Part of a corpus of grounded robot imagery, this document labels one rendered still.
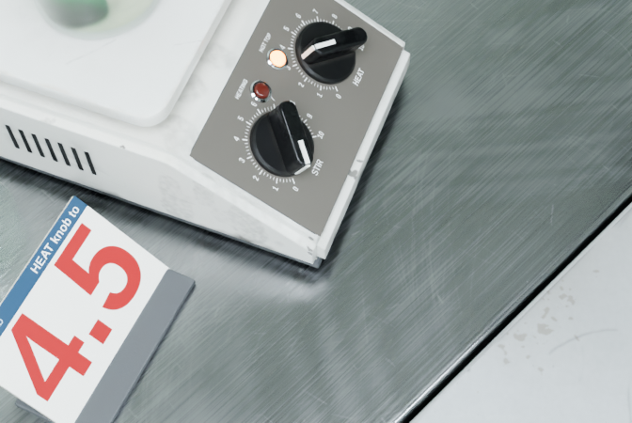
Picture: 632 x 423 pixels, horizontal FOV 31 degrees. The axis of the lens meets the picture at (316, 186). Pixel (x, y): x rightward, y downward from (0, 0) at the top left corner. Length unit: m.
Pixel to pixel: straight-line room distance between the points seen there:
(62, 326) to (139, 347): 0.04
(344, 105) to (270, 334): 0.12
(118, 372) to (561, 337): 0.21
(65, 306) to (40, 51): 0.12
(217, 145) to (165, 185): 0.03
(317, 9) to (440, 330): 0.17
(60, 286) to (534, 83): 0.27
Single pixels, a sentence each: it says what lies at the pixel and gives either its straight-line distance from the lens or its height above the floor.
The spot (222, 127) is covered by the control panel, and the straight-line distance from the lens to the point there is 0.53.
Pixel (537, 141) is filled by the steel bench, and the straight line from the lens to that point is 0.60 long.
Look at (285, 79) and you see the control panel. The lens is 0.55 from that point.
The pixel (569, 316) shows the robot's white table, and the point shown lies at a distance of 0.56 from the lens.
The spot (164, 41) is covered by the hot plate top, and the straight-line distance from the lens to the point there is 0.53.
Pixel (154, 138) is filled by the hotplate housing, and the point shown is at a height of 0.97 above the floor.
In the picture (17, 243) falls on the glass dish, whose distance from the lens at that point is 0.57.
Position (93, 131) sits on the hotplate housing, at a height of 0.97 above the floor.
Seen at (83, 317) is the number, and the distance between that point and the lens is 0.54.
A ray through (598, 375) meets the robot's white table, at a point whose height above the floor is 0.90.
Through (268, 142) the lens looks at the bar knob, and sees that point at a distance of 0.53.
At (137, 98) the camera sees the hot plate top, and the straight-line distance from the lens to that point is 0.51.
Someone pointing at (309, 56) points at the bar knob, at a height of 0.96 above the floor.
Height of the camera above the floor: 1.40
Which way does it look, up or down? 60 degrees down
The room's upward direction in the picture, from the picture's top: 2 degrees counter-clockwise
